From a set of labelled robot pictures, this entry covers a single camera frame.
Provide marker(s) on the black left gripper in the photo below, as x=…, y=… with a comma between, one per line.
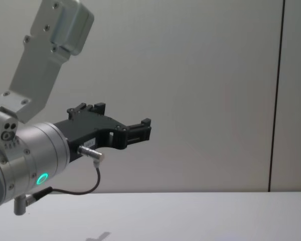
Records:
x=85, y=128

